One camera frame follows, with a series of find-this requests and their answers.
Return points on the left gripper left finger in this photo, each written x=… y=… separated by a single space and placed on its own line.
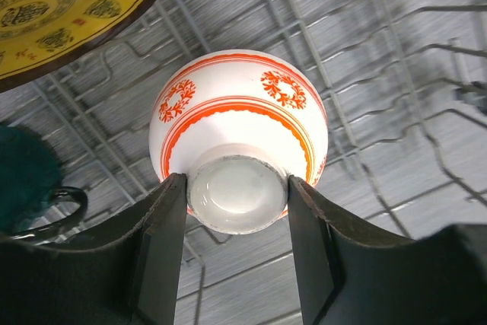
x=124 y=270

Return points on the dark green mug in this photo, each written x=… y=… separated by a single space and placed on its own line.
x=31 y=183

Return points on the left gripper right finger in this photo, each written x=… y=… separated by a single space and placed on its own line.
x=350 y=271

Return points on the yellow patterned plate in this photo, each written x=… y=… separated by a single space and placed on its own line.
x=40 y=36

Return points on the wire dish rack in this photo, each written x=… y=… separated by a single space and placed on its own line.
x=403 y=84

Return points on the white orange patterned bowl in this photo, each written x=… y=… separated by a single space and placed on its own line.
x=238 y=123

